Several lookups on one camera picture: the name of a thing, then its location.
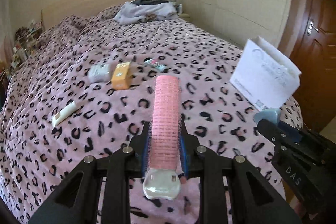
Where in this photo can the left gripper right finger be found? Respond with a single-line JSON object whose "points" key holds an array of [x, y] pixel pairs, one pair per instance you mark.
{"points": [[231, 190]]}

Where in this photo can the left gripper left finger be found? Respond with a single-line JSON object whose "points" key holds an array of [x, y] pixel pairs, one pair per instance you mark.
{"points": [[92, 181]]}

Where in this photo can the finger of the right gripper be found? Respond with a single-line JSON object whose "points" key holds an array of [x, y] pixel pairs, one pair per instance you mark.
{"points": [[273, 134], [291, 132]]}

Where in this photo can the blue makeup sponge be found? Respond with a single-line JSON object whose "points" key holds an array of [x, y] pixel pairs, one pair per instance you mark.
{"points": [[271, 115]]}

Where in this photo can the white paper bag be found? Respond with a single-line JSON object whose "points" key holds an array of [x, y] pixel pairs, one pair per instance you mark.
{"points": [[264, 76]]}

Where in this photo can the pink hair roller clip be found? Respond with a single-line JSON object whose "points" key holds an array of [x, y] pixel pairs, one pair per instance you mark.
{"points": [[161, 179]]}

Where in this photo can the brown wooden door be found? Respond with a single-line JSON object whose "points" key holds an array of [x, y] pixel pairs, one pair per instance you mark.
{"points": [[314, 55]]}

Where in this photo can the white cream tube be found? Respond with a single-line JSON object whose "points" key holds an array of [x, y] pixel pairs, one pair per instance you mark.
{"points": [[64, 114]]}

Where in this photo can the pink leopard print blanket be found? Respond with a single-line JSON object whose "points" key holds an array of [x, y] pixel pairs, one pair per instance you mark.
{"points": [[35, 157]]}

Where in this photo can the orange cardboard box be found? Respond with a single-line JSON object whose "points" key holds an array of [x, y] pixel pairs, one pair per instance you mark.
{"points": [[121, 78]]}

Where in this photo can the white tissue pack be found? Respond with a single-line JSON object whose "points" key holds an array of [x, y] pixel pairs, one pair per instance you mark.
{"points": [[100, 73]]}

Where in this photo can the small green tube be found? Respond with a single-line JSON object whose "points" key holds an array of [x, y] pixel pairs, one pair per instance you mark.
{"points": [[153, 63]]}

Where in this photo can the cluttered side shelf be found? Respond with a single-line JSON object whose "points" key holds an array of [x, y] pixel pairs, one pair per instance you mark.
{"points": [[14, 54]]}

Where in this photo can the pile of folded clothes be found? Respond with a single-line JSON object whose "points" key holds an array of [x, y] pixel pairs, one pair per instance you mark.
{"points": [[131, 13]]}

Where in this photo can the silver door handle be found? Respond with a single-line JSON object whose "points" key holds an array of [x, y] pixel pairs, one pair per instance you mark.
{"points": [[311, 27]]}

